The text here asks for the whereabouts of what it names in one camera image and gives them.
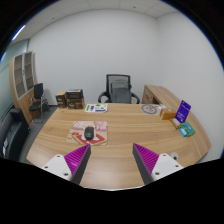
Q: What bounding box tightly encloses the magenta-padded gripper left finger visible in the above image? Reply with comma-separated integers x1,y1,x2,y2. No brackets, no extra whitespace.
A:
41,143,92,185

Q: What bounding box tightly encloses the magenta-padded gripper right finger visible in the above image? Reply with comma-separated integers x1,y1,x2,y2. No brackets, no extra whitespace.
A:
132,143,184,185

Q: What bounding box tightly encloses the black computer mouse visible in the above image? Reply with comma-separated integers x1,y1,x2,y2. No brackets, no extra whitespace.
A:
83,125,96,141

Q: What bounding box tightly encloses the pink and red printed mouse pad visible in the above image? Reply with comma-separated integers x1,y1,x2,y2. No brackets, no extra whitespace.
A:
65,120,109,147

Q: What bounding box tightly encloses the blue pack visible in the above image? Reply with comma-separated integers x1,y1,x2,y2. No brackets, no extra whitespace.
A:
178,127,189,138

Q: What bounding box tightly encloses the small yellow-brown box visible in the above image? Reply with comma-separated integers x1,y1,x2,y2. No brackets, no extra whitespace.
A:
170,117,182,130

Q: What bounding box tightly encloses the green pack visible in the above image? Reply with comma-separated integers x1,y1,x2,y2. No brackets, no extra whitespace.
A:
180,121,196,137

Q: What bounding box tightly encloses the orange cardboard box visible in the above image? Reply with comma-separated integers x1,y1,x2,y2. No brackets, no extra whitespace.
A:
158,107,177,121

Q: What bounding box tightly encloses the purple card package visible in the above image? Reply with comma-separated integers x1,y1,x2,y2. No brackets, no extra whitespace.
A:
174,99,192,124

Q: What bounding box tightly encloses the black sofa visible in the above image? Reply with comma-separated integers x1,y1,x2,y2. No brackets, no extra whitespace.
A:
0,108,30,161

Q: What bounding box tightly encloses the round grey printed mat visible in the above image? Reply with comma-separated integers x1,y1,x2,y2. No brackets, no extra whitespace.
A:
140,103,159,115

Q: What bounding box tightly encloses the white sheet with coloured prints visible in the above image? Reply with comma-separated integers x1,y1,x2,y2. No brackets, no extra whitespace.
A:
84,103,109,113

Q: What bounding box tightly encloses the wooden side desk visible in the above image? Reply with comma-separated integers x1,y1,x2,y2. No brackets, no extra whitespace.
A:
141,84,183,111

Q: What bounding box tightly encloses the dark printed box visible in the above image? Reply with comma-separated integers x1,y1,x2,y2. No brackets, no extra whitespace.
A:
66,88,84,101

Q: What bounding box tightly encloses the small black visitor chair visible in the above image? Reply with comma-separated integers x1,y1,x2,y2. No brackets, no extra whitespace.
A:
28,82,46,123

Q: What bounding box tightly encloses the grey backpack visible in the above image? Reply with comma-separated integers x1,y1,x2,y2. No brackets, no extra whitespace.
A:
109,79,133,104

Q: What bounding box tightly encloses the wooden shelf unit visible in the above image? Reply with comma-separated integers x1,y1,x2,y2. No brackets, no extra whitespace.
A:
8,50,38,124

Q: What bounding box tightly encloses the black mesh office chair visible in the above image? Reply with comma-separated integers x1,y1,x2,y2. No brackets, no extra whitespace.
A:
97,73,141,105

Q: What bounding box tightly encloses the ceiling light panel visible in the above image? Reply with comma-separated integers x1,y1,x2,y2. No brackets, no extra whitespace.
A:
11,24,27,43

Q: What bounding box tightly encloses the white round cable grommet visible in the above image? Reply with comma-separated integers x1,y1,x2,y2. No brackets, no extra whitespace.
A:
169,151,180,161

